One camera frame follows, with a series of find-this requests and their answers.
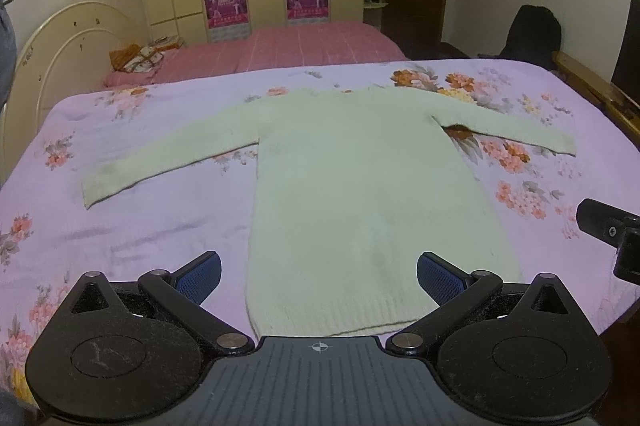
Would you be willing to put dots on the pale green knit sweater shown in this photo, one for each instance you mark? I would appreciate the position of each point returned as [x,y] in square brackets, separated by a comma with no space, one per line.
[351,188]

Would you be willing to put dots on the cream arched headboard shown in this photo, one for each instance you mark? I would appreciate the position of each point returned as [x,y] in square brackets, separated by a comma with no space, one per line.
[68,54]

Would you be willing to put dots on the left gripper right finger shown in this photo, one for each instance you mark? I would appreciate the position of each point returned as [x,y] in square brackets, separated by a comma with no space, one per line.
[459,296]

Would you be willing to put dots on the pink checked bed cover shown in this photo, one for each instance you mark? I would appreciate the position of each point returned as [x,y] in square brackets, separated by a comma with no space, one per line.
[333,43]

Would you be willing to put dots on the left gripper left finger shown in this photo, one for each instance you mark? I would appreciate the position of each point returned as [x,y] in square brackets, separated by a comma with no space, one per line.
[178,295]

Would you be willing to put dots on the black bag on floor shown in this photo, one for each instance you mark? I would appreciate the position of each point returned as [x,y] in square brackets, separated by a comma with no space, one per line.
[535,34]

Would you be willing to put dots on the orange patterned folded cloth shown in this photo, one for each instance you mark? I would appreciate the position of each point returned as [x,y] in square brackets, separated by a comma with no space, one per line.
[135,59]

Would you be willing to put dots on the black television screen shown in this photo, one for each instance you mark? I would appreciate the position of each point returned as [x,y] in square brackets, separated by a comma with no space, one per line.
[626,75]

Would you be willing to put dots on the lower left magenta poster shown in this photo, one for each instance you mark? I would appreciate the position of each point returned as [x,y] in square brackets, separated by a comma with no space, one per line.
[223,13]

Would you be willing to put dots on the lilac floral bed sheet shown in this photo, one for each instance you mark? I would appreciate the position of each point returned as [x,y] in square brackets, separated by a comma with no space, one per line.
[49,238]

